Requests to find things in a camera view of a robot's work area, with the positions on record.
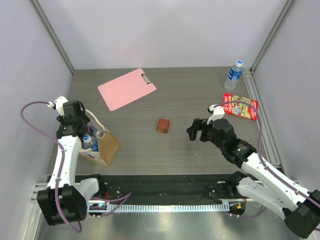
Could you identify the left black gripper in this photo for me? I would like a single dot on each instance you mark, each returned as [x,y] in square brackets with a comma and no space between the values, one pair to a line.
[84,118]

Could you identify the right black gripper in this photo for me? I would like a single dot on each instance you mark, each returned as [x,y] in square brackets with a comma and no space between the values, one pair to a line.
[196,126]

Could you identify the water bottle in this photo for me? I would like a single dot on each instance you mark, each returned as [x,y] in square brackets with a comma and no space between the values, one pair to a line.
[90,144]
[234,76]

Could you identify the red bull can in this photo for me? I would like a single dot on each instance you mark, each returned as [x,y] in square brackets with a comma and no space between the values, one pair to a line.
[94,128]
[100,134]

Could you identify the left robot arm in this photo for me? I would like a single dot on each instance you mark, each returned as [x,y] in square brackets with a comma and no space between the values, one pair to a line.
[63,201]

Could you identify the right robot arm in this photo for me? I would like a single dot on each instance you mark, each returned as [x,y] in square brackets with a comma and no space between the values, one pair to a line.
[298,207]

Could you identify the red cube power adapter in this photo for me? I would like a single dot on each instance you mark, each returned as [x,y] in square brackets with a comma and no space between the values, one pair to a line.
[163,125]

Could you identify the red book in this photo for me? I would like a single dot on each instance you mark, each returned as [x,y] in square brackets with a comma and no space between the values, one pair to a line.
[239,109]

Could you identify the pink clipboard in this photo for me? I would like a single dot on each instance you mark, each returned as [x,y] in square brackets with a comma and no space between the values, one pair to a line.
[126,89]

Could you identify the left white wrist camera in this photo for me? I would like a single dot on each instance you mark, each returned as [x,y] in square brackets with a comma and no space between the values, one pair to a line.
[58,105]

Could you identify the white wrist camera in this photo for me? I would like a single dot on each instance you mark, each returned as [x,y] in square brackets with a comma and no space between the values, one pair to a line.
[58,105]
[217,112]

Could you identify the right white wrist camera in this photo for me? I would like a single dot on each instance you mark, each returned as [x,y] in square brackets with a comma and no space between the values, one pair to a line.
[217,112]

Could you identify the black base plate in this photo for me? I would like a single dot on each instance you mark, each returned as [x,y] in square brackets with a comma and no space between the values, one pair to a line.
[168,190]

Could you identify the slotted cable duct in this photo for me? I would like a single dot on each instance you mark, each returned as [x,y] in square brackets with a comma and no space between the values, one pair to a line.
[102,208]

